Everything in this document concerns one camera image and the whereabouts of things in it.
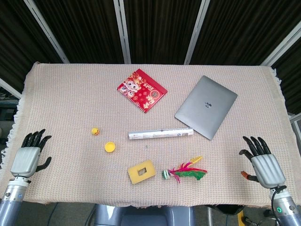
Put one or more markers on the silver tube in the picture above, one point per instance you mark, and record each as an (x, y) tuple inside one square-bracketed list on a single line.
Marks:
[(160, 133)]

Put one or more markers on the red spiral cartoon notebook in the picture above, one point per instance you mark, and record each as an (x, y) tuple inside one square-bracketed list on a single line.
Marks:
[(141, 90)]

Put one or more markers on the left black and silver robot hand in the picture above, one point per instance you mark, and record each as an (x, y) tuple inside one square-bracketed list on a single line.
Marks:
[(24, 161)]

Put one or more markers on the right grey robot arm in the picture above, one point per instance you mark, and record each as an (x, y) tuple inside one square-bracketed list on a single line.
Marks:
[(288, 208)]

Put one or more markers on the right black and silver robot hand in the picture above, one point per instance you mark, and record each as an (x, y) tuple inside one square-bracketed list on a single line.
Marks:
[(266, 168)]

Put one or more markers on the yellow bottle cap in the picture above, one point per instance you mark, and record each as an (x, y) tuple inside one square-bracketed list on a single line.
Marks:
[(110, 147)]

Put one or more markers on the beige woven tablecloth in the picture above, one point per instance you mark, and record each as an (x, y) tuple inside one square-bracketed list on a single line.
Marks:
[(70, 99)]

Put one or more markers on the small orange object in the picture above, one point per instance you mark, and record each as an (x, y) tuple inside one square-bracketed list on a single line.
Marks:
[(95, 131)]

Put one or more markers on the white metal frame post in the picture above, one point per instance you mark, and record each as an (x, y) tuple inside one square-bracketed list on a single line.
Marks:
[(282, 44), (47, 33), (196, 33), (9, 88), (122, 30)]

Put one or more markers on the colourful feather shuttlecock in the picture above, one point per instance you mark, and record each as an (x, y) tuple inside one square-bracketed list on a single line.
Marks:
[(188, 173)]

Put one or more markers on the yellow sponge with rectangular hole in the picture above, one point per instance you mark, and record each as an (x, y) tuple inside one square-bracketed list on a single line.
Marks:
[(135, 175)]

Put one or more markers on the grey closed laptop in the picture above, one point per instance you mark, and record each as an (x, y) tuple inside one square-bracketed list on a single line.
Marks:
[(205, 107)]

